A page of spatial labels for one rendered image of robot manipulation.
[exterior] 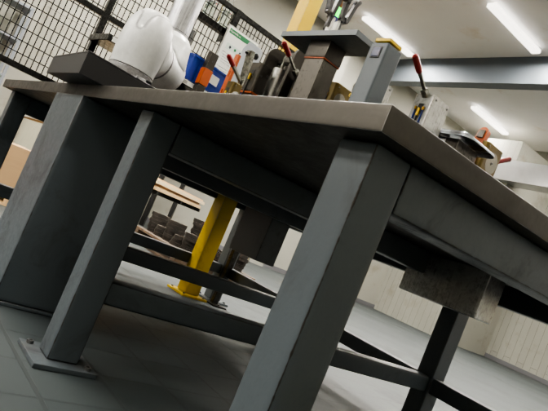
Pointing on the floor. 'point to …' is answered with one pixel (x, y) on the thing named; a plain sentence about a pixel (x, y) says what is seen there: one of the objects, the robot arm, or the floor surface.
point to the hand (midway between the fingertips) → (331, 29)
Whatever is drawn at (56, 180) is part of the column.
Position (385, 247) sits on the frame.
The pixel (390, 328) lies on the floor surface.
